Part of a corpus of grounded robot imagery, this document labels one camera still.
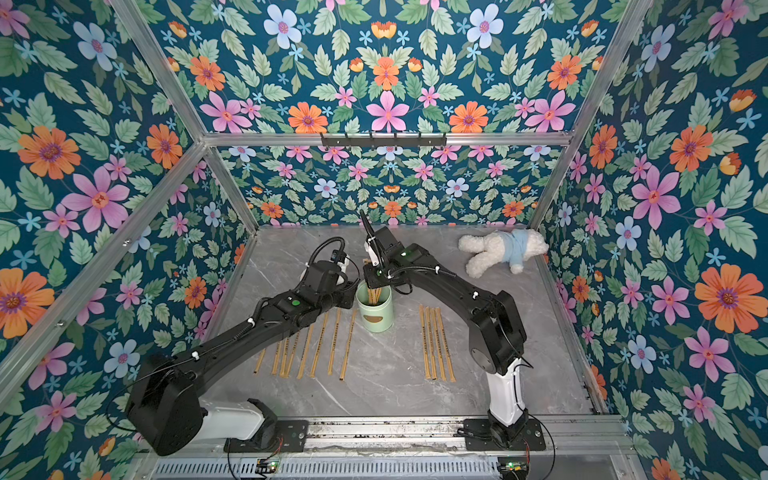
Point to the light green metal cup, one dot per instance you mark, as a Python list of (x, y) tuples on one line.
[(376, 319)]

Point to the tan paper straw eleventh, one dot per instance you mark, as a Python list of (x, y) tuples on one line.
[(439, 361)]

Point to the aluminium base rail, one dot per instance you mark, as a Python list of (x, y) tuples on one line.
[(415, 447)]

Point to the black wall hook rail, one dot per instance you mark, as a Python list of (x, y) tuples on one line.
[(371, 140)]

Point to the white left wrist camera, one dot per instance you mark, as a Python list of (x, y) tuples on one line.
[(340, 258)]

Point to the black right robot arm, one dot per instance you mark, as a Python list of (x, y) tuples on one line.
[(391, 249)]

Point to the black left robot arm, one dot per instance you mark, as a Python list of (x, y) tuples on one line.
[(165, 404)]

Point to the white plush toy blue shirt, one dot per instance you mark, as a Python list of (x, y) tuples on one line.
[(513, 248)]

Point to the bundle of paper straws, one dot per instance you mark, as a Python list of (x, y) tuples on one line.
[(374, 296)]

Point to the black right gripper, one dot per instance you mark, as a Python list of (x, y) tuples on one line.
[(372, 276)]

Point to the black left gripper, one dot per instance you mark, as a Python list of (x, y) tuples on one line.
[(348, 290)]

